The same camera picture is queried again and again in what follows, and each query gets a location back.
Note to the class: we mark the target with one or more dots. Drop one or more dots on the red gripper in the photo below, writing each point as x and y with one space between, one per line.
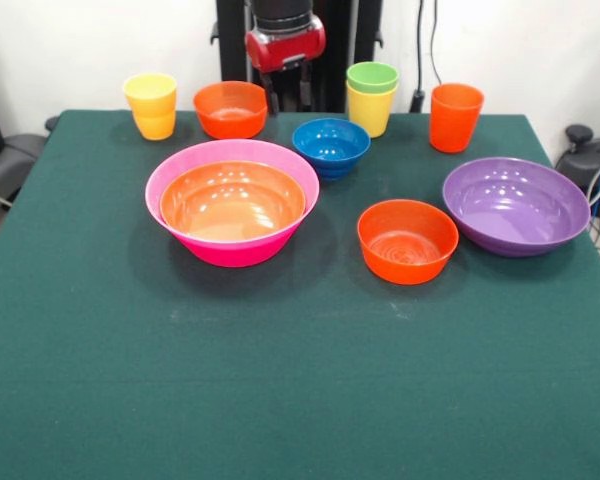
285 50

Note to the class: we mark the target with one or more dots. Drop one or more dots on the small orange plastic bowl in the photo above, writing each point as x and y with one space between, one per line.
405 270
230 125

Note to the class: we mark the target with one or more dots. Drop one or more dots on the blue plastic bowl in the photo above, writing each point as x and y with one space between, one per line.
330 160

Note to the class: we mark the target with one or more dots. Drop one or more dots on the green plastic cup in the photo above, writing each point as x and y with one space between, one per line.
372 77

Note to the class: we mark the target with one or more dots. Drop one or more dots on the yellow plastic cup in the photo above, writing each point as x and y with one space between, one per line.
370 117
150 92

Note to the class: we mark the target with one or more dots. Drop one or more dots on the large orange plastic bowl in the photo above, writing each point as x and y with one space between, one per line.
230 205

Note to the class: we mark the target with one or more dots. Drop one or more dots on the large pink plastic bowl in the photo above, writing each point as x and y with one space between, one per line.
230 255

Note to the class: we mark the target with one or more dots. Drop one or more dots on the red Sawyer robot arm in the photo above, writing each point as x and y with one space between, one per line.
282 12

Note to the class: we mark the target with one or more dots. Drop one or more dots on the light orange plastic cup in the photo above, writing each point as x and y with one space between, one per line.
155 127

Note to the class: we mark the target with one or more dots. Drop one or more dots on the purple plastic bowl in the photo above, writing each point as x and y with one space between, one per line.
515 220

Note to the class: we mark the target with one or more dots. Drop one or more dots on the black stand base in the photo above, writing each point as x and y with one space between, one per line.
577 165
15 160

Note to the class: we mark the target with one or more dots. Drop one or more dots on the dark green tablecloth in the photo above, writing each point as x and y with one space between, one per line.
300 390

